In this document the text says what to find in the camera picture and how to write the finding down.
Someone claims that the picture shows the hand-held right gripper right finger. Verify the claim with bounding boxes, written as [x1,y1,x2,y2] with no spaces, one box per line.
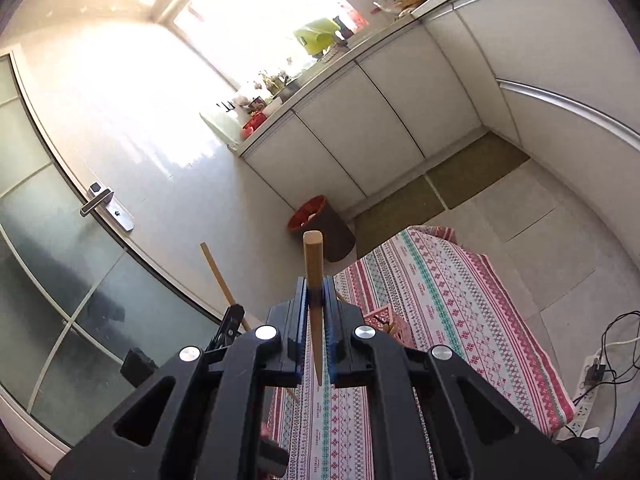
[324,277,586,480]

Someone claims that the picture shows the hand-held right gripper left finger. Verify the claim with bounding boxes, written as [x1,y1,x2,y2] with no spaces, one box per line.
[50,277,307,480]

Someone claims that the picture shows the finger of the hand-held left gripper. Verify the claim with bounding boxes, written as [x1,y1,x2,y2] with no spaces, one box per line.
[204,304,246,361]

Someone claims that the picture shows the wooden chopstick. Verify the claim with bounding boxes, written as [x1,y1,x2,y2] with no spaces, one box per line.
[302,231,324,387]
[200,242,251,332]

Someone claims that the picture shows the pink perforated basket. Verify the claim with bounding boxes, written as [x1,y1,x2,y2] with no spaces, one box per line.
[362,305,416,348]

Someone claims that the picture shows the brown trash bin red liner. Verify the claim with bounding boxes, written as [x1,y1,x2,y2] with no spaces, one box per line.
[287,195,357,263]

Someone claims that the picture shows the patterned woven tablecloth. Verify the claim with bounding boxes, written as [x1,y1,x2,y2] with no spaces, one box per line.
[265,225,573,480]

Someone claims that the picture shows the olive floor mat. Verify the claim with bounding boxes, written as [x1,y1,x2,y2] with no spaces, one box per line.
[425,132,531,210]
[350,175,448,256]

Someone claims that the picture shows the frosted glass door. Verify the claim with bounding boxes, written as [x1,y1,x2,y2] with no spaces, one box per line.
[0,52,236,466]

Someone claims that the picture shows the red container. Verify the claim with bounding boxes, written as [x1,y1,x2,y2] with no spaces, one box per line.
[242,112,268,141]

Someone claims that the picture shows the white kitchen cabinet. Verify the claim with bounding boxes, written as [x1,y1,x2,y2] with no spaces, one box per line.
[240,0,640,211]

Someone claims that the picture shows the white power strip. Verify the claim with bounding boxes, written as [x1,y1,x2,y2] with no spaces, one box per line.
[557,352,608,441]

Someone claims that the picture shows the green plastic jug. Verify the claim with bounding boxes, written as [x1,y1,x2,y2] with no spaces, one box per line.
[293,17,348,56]

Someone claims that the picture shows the window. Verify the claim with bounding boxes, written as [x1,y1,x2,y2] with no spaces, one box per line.
[172,0,371,91]

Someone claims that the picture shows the metal door handle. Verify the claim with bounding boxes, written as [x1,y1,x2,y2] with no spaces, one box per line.
[80,183,136,232]

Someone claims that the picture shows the black cable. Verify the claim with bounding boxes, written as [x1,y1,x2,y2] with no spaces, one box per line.
[570,310,640,441]

